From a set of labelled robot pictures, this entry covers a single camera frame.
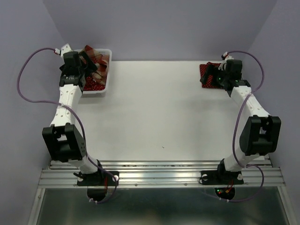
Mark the red polka dot skirt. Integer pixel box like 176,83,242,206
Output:
84,59,109,91
199,62,227,89

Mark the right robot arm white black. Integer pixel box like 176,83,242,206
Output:
199,59,281,185

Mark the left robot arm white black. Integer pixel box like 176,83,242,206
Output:
42,45,104,185

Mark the plaid red beige skirt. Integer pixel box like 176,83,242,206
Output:
80,45,110,90

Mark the white plastic basket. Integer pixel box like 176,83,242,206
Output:
76,45,112,98

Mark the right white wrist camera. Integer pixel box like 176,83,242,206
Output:
218,52,234,71

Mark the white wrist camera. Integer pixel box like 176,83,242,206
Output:
218,52,234,71
54,44,73,59

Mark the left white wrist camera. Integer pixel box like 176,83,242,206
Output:
54,44,73,59

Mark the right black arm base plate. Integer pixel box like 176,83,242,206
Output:
199,170,244,186

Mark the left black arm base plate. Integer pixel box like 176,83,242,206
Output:
73,171,120,187

